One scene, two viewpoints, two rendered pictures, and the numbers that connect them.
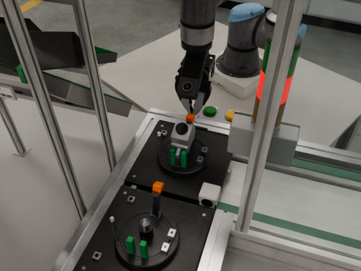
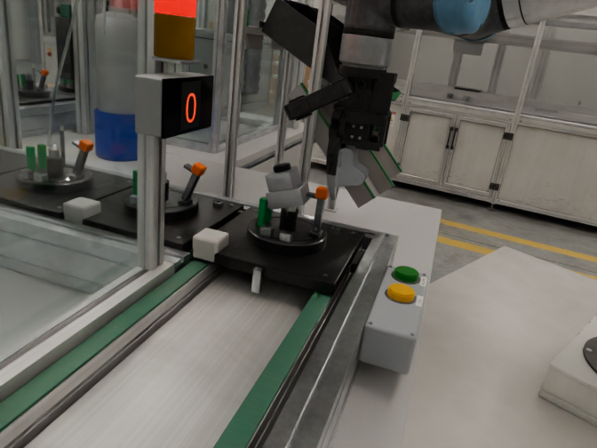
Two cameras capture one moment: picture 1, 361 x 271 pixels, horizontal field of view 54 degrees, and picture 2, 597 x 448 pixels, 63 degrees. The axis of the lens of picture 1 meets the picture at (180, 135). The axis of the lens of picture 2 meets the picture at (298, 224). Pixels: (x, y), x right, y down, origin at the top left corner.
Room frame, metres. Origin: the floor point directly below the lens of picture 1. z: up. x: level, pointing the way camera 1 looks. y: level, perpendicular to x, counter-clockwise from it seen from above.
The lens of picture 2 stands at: (0.61, -0.80, 1.30)
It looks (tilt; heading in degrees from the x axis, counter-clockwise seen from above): 21 degrees down; 87
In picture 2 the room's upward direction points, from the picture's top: 7 degrees clockwise
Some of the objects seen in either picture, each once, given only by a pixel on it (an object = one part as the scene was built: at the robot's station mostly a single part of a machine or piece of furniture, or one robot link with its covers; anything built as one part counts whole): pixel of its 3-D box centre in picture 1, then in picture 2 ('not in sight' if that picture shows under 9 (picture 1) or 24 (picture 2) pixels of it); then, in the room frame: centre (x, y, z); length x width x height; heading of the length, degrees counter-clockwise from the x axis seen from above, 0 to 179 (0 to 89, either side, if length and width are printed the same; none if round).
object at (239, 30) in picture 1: (246, 24); not in sight; (1.18, -0.24, 1.08); 0.13 x 0.12 x 0.14; 52
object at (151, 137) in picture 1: (183, 160); (285, 244); (0.63, -0.01, 0.96); 0.24 x 0.24 x 0.02; 71
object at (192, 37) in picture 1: (195, 30); (365, 52); (0.72, -0.03, 1.29); 0.08 x 0.08 x 0.05
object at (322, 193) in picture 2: (189, 128); (314, 208); (0.68, -0.02, 1.04); 0.04 x 0.02 x 0.08; 161
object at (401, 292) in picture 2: (232, 116); (401, 294); (0.81, -0.16, 0.96); 0.04 x 0.04 x 0.02
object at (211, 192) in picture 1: (209, 195); (210, 244); (0.51, -0.07, 0.97); 0.05 x 0.05 x 0.04; 71
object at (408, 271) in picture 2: (209, 112); (405, 276); (0.83, -0.09, 0.96); 0.04 x 0.04 x 0.02
